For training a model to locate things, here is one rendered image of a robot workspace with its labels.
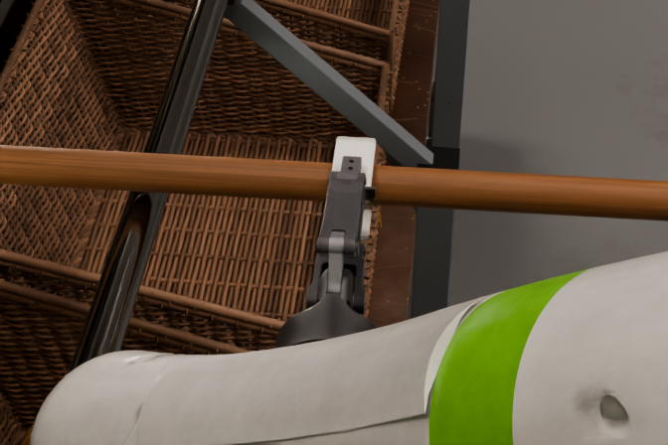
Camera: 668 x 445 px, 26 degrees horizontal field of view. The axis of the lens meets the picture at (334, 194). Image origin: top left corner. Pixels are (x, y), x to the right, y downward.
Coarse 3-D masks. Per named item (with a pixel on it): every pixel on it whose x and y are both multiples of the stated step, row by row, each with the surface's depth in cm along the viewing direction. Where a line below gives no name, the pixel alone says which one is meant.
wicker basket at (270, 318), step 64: (64, 0) 200; (128, 0) 199; (64, 64) 197; (128, 64) 206; (256, 64) 204; (384, 64) 202; (0, 128) 176; (64, 128) 195; (128, 128) 214; (192, 128) 212; (256, 128) 211; (320, 128) 210; (0, 192) 173; (64, 192) 191; (128, 192) 203; (0, 256) 157; (64, 256) 189; (192, 256) 192; (256, 256) 193; (64, 320) 163; (192, 320) 161; (256, 320) 160
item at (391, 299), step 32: (352, 0) 242; (416, 0) 242; (416, 32) 235; (416, 64) 228; (96, 96) 222; (416, 96) 222; (224, 128) 216; (416, 128) 216; (384, 224) 199; (384, 256) 194; (384, 288) 189; (384, 320) 185
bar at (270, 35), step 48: (240, 0) 139; (192, 48) 127; (288, 48) 142; (192, 96) 123; (336, 96) 146; (384, 144) 149; (432, 144) 208; (144, 192) 112; (144, 240) 109; (432, 240) 155; (96, 288) 105; (432, 288) 160; (96, 336) 100
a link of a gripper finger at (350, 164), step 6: (348, 156) 107; (354, 156) 107; (342, 162) 106; (348, 162) 106; (354, 162) 106; (360, 162) 106; (342, 168) 106; (348, 168) 106; (354, 168) 106; (360, 168) 106; (342, 174) 102; (348, 174) 102; (354, 174) 102
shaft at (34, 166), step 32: (0, 160) 110; (32, 160) 110; (64, 160) 110; (96, 160) 110; (128, 160) 110; (160, 160) 109; (192, 160) 109; (224, 160) 109; (256, 160) 110; (160, 192) 110; (192, 192) 110; (224, 192) 109; (256, 192) 109; (288, 192) 109; (320, 192) 109; (384, 192) 108; (416, 192) 108; (448, 192) 108; (480, 192) 108; (512, 192) 108; (544, 192) 107; (576, 192) 107; (608, 192) 107; (640, 192) 107
